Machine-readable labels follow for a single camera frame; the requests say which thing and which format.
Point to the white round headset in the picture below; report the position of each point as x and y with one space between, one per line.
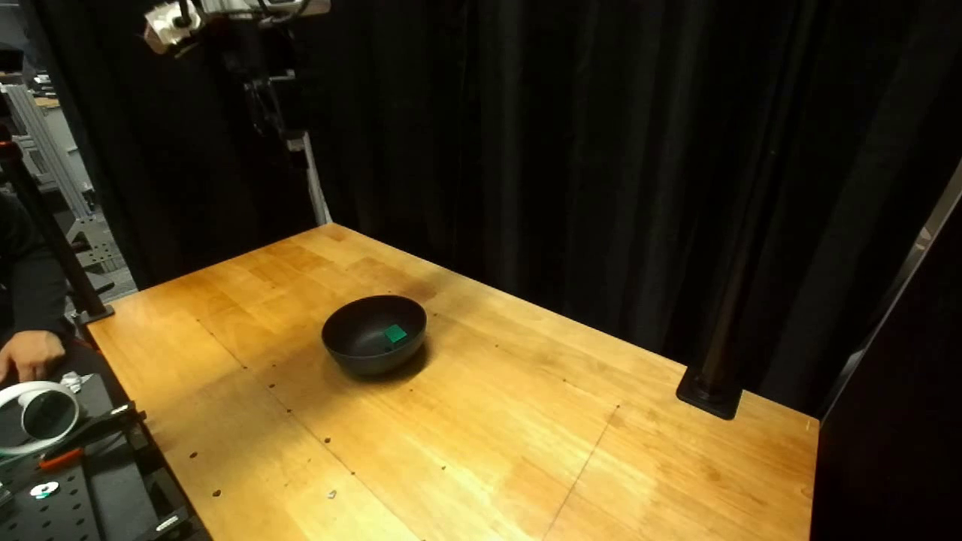
43 409

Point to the grey metal rack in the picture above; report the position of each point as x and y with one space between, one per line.
60 189

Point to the person's hand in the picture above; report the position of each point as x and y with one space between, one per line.
32 352

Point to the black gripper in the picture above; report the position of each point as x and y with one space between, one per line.
255 49

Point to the black bowl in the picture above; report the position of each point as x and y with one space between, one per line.
376 333

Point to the grey slanted frame bar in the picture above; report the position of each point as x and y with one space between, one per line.
906 270

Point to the small green block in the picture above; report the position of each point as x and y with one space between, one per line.
394 333

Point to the black perforated board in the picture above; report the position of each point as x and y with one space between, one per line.
70 492

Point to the black post with base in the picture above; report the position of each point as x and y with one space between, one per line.
723 331

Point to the person's dark sleeved forearm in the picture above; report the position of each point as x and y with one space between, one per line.
27 280

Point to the silver metal frame pole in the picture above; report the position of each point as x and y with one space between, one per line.
314 180

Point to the black curtain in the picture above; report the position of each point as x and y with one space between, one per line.
559 131

